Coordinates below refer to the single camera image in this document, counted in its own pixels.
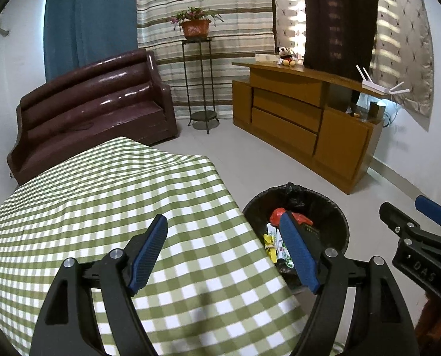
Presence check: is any teal and white tube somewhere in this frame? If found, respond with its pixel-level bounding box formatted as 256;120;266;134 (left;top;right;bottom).
275;229;289;261

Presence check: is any yellow snack wrapper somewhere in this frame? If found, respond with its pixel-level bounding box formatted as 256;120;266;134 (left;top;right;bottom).
263;223;278;264

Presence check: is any orange wrapper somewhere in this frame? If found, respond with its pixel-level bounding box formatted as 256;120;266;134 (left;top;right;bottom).
269;206;314;228

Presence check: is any black lined trash bin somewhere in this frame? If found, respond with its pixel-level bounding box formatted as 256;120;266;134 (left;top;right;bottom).
241;182;351;293

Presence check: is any green checkered tablecloth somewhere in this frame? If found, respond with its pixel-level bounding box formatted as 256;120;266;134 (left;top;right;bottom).
0;137;308;355

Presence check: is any small dark box in cabinet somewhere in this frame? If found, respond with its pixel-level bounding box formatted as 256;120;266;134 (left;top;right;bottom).
368;101;386;122

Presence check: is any wooden TV cabinet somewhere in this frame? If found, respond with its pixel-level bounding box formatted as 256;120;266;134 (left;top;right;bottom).
232;62;382;195

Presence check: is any dark maroon leather sofa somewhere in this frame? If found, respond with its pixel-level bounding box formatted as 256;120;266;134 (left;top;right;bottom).
7;48;179;185

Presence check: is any white wifi router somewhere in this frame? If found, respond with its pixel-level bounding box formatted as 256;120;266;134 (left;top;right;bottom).
356;65;410;96

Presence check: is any patterned beige curtain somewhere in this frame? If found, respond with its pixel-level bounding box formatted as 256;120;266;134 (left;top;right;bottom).
275;0;434;119

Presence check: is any striped beige curtain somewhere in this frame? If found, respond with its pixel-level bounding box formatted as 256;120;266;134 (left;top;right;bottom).
134;0;277;120

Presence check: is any Mickey Mouse plush toy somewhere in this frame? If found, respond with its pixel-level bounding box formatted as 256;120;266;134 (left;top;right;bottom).
276;47;297;67

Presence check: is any white box on cabinet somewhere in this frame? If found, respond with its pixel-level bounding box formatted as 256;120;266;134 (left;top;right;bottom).
255;53;278;63

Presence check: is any potted flowering plant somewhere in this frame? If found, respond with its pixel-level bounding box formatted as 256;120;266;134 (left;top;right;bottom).
171;7;223;40

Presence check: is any dark purple curtain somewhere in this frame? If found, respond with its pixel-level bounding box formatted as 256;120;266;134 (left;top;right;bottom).
303;0;378;81

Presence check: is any blue curtain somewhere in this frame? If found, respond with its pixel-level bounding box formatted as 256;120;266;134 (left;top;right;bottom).
43;0;138;81

